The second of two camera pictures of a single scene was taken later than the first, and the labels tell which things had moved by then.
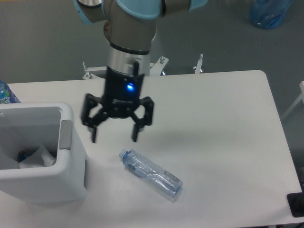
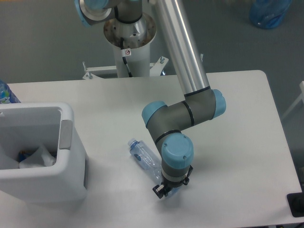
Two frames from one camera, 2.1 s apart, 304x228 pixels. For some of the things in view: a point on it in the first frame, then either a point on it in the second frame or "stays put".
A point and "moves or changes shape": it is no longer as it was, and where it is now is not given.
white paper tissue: [39, 158] stays put
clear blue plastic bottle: [151, 173] moves or changes shape
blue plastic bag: [268, 14] stays put
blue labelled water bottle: [6, 96] stays put
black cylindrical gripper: [121, 96] to [167, 185]
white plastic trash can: [24, 126] stays put
